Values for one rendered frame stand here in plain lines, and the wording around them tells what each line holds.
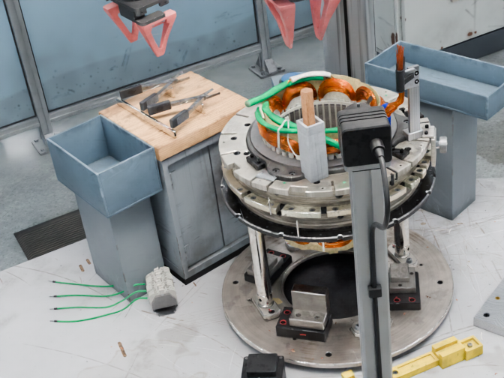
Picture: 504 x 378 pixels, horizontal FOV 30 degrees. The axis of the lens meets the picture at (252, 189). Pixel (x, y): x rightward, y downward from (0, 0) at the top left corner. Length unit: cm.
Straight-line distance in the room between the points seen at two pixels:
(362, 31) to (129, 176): 59
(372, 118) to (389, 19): 296
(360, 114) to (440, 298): 75
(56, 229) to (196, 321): 174
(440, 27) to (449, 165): 221
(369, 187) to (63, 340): 86
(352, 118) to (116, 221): 78
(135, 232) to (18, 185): 205
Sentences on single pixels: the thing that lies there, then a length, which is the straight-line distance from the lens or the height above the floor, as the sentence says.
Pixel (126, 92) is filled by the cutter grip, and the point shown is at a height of 109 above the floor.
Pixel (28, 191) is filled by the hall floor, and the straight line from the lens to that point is 354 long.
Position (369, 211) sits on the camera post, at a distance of 87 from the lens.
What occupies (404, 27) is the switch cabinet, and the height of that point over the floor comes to 27.
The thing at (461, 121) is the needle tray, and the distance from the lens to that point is 165.
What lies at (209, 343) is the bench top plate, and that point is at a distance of 153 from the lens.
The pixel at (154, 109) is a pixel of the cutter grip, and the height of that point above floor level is 109.
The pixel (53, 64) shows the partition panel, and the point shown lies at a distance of 369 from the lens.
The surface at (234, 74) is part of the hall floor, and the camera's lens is 409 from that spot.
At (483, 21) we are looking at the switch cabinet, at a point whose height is 17.
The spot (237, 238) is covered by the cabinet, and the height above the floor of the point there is 81.
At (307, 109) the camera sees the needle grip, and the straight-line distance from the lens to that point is 124.
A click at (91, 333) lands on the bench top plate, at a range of 160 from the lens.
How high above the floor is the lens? 181
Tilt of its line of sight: 33 degrees down
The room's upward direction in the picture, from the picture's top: 8 degrees counter-clockwise
